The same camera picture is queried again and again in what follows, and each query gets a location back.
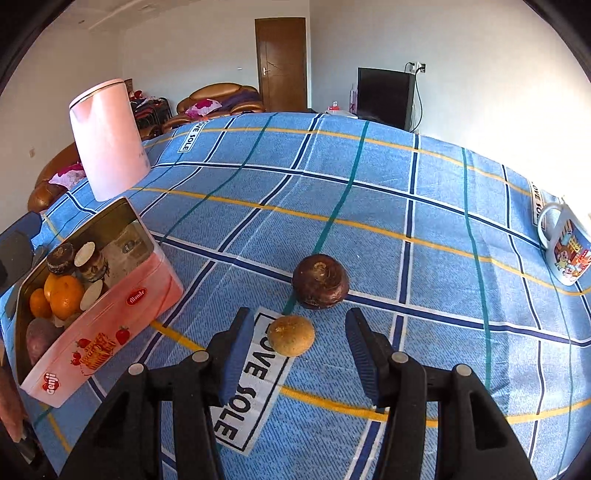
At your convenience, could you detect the orange mandarin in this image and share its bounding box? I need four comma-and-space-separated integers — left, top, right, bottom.
49, 275, 85, 320
29, 288, 52, 319
43, 273, 58, 302

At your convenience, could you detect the purple passion fruit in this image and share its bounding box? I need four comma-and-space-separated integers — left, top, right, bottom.
26, 318, 63, 366

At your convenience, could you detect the small brown longan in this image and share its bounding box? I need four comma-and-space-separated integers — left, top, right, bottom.
267, 315, 315, 357

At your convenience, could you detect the dark water chestnut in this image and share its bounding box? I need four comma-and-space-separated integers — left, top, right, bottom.
291, 254, 349, 309

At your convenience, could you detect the dark brown room door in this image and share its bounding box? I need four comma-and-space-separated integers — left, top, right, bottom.
254, 17, 308, 112

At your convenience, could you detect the person left hand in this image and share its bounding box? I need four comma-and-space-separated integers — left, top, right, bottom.
0, 343, 26, 443

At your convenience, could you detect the brown leather sofa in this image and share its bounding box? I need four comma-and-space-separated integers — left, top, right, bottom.
26, 141, 89, 214

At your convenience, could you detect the pink biscuit tin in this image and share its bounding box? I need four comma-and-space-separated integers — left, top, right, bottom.
14, 197, 183, 408

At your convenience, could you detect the paper leaflet in tin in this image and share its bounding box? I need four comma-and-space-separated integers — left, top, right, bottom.
101, 221, 153, 289

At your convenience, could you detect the pink electric kettle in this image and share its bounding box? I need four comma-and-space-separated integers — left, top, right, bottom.
69, 78, 150, 202

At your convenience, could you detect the brown leather armchair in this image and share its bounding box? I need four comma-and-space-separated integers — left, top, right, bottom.
162, 83, 266, 133

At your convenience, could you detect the blue plaid tablecloth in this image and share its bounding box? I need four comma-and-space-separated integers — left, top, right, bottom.
24, 113, 590, 479

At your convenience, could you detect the black television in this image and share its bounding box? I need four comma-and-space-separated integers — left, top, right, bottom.
356, 67, 416, 131

